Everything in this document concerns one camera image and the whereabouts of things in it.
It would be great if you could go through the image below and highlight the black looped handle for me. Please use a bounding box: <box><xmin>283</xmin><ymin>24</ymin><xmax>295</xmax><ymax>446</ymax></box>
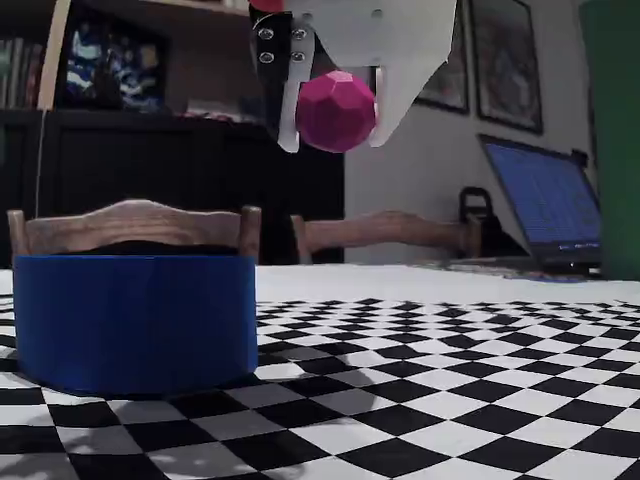
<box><xmin>458</xmin><ymin>186</ymin><xmax>497</xmax><ymax>251</ymax></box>

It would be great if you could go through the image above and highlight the wooden bookshelf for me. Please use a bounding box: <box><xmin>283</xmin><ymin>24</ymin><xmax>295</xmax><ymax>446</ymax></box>
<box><xmin>37</xmin><ymin>0</ymin><xmax>281</xmax><ymax>112</ymax></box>

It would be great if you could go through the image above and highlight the light wooden chair back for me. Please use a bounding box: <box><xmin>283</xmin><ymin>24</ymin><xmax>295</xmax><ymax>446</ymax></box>
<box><xmin>289</xmin><ymin>209</ymin><xmax>484</xmax><ymax>265</ymax></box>

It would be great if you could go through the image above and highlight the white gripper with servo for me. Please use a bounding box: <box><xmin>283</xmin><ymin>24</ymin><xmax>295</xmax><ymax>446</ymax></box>
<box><xmin>249</xmin><ymin>0</ymin><xmax>460</xmax><ymax>154</ymax></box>

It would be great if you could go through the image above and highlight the starry night painting print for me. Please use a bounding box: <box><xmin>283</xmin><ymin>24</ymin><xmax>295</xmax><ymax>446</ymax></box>
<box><xmin>53</xmin><ymin>3</ymin><xmax>172</xmax><ymax>112</ymax></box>

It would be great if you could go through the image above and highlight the checkerboard printed white sheet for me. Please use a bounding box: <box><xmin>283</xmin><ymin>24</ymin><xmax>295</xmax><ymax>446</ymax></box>
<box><xmin>0</xmin><ymin>264</ymin><xmax>640</xmax><ymax>480</ymax></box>

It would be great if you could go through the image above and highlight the framed wall picture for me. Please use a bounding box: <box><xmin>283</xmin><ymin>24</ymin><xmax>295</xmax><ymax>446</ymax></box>
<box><xmin>468</xmin><ymin>0</ymin><xmax>545</xmax><ymax>135</ymax></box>
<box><xmin>414</xmin><ymin>0</ymin><xmax>471</xmax><ymax>115</ymax></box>

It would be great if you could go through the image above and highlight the row of upright books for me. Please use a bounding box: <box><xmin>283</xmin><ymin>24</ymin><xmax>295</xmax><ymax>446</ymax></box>
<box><xmin>0</xmin><ymin>37</ymin><xmax>45</xmax><ymax>109</ymax></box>

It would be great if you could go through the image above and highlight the open black laptop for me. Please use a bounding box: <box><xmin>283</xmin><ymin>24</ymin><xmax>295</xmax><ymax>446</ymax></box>
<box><xmin>477</xmin><ymin>132</ymin><xmax>604</xmax><ymax>276</ymax></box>

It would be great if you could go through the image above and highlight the dark wooden chair back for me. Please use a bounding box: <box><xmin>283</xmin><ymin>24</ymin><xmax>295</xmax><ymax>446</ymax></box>
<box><xmin>6</xmin><ymin>198</ymin><xmax>263</xmax><ymax>266</ymax></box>

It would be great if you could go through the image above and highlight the blue round box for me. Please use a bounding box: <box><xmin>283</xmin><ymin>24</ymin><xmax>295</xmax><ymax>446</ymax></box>
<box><xmin>12</xmin><ymin>253</ymin><xmax>260</xmax><ymax>396</ymax></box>

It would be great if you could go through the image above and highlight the pink faceted ball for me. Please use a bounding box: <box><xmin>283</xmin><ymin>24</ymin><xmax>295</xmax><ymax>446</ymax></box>
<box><xmin>294</xmin><ymin>69</ymin><xmax>379</xmax><ymax>153</ymax></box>

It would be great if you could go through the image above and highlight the black cabinet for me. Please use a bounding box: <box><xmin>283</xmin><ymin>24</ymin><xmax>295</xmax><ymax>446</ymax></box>
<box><xmin>0</xmin><ymin>108</ymin><xmax>346</xmax><ymax>266</ymax></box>

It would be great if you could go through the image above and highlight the large green atlas book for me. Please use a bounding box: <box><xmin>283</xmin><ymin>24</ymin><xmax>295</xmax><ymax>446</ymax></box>
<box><xmin>578</xmin><ymin>0</ymin><xmax>640</xmax><ymax>281</ymax></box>

